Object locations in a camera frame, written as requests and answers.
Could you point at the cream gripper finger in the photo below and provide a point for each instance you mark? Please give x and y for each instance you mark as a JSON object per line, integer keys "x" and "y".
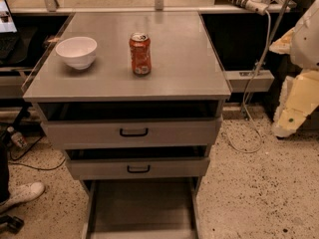
{"x": 298, "y": 99}

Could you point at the open bottom drawer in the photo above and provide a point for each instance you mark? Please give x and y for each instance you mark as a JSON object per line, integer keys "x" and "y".
{"x": 161, "y": 208}

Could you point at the grey metal bracket box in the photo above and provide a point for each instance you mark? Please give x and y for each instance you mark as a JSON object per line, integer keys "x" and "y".
{"x": 242, "y": 81}

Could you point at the top grey drawer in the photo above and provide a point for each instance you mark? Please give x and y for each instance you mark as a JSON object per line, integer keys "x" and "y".
{"x": 93, "y": 134}

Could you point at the grey drawer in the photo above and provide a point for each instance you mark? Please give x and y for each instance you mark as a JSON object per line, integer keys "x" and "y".
{"x": 93, "y": 134}
{"x": 138, "y": 162}

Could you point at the middle grey drawer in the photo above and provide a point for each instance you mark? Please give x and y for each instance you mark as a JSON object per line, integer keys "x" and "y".
{"x": 138, "y": 162}

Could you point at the white sneaker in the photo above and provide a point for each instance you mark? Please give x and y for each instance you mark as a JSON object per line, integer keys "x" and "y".
{"x": 21, "y": 194}

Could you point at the white ceramic bowl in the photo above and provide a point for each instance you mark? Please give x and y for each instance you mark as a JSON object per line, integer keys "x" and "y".
{"x": 77, "y": 52}

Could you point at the grey drawer cabinet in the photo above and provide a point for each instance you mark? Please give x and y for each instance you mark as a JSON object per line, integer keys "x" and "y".
{"x": 186, "y": 81}

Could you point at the orange soda can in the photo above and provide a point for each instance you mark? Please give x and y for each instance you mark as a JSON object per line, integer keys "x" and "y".
{"x": 140, "y": 46}

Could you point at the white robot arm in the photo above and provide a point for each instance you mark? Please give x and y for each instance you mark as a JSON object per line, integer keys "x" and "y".
{"x": 301, "y": 42}

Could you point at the white power strip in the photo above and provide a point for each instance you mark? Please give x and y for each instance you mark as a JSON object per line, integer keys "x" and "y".
{"x": 256, "y": 6}

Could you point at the plastic bottle on floor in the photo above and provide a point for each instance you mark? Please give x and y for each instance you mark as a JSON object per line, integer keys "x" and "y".
{"x": 17, "y": 137}

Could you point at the black chair base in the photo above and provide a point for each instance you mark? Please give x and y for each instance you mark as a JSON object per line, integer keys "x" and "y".
{"x": 13, "y": 223}

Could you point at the laptop computer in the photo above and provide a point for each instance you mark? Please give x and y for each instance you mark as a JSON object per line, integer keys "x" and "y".
{"x": 9, "y": 35}

